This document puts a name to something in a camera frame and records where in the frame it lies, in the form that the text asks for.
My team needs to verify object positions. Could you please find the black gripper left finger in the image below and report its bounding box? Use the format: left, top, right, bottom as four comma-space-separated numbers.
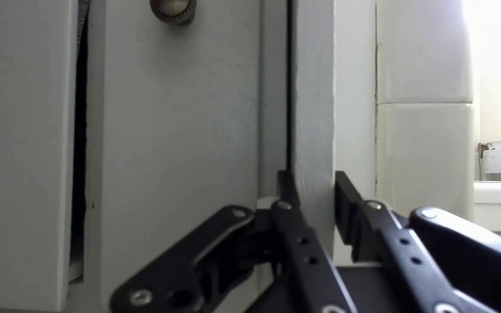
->
110, 171, 359, 313

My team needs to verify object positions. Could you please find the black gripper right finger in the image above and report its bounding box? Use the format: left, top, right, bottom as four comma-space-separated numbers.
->
334, 171, 501, 313

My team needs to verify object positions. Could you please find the white pull out chopping board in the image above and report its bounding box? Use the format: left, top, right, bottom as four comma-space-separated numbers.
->
291, 0, 334, 254

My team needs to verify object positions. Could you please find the white top middle drawer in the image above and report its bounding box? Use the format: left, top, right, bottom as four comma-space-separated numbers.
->
82, 0, 289, 313

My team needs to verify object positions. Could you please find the white drawer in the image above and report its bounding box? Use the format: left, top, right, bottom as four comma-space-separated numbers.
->
0, 0, 79, 311
82, 0, 289, 313

